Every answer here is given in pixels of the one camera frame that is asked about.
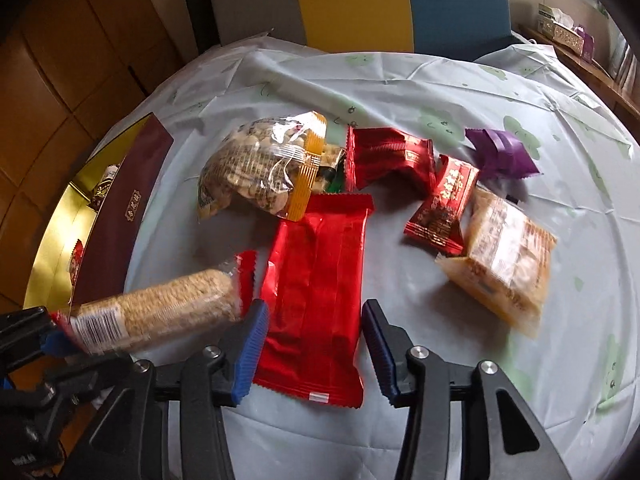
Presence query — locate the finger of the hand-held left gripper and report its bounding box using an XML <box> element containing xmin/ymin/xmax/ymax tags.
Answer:
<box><xmin>0</xmin><ymin>307</ymin><xmax>73</xmax><ymax>361</ymax></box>
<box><xmin>42</xmin><ymin>349</ymin><xmax>138</xmax><ymax>403</ymax></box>

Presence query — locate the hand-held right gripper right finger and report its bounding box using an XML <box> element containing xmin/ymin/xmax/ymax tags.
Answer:
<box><xmin>361</xmin><ymin>299</ymin><xmax>576</xmax><ymax>480</ymax></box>

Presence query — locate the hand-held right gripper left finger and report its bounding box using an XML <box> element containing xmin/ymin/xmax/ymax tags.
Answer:
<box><xmin>60</xmin><ymin>299</ymin><xmax>271</xmax><ymax>480</ymax></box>

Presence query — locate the large red snack packet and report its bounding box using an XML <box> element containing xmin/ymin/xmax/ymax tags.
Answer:
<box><xmin>251</xmin><ymin>193</ymin><xmax>376</xmax><ymax>409</ymax></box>

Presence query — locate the clear grain bar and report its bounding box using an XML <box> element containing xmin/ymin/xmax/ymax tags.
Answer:
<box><xmin>50</xmin><ymin>251</ymin><xmax>258</xmax><ymax>357</ymax></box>

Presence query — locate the gold tin box maroon outside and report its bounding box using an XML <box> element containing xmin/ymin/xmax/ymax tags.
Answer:
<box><xmin>22</xmin><ymin>112</ymin><xmax>175</xmax><ymax>311</ymax></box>

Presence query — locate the red foil snack packet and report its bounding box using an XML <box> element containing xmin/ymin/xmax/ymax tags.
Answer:
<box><xmin>345</xmin><ymin>126</ymin><xmax>437</xmax><ymax>197</ymax></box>

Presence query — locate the pale printed tablecloth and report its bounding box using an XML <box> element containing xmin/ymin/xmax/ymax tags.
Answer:
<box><xmin>70</xmin><ymin>32</ymin><xmax>640</xmax><ymax>480</ymax></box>

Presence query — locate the red and white snack packet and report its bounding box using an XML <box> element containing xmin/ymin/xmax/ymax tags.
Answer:
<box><xmin>66</xmin><ymin>239</ymin><xmax>86</xmax><ymax>286</ymax></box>

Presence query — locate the orange clear biscuit packet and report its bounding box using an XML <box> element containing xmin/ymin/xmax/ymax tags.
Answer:
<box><xmin>434</xmin><ymin>187</ymin><xmax>558</xmax><ymax>339</ymax></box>

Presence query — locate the small red packet white print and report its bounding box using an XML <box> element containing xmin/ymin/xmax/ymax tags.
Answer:
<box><xmin>404</xmin><ymin>155</ymin><xmax>481</xmax><ymax>257</ymax></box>

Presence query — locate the dark silver snack packet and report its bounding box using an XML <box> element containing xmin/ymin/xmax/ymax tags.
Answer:
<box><xmin>89</xmin><ymin>166</ymin><xmax>123</xmax><ymax>211</ymax></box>

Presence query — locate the clear bag of peanuts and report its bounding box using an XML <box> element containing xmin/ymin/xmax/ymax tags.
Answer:
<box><xmin>196</xmin><ymin>111</ymin><xmax>328</xmax><ymax>222</ymax></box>

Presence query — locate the green edged cracker packet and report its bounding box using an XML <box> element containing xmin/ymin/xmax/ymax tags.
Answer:
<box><xmin>314</xmin><ymin>144</ymin><xmax>349</xmax><ymax>195</ymax></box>

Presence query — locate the purple snack packet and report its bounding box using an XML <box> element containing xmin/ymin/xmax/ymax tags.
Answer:
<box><xmin>465</xmin><ymin>128</ymin><xmax>542</xmax><ymax>181</ymax></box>

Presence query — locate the wooden shelf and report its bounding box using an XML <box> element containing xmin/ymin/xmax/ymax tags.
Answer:
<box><xmin>517</xmin><ymin>22</ymin><xmax>640</xmax><ymax>121</ymax></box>

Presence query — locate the grey yellow blue sofa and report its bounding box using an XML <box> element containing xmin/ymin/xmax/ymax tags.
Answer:
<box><xmin>210</xmin><ymin>0</ymin><xmax>531</xmax><ymax>63</ymax></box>

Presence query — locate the gold patterned box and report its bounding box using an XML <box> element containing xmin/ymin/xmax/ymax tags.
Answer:
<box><xmin>552</xmin><ymin>22</ymin><xmax>587</xmax><ymax>58</ymax></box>

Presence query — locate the purple box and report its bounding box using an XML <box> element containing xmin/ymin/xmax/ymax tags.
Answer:
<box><xmin>575</xmin><ymin>25</ymin><xmax>599</xmax><ymax>63</ymax></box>

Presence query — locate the patterned tissue box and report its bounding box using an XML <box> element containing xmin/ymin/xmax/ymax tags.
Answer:
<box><xmin>537</xmin><ymin>2</ymin><xmax>576</xmax><ymax>36</ymax></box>

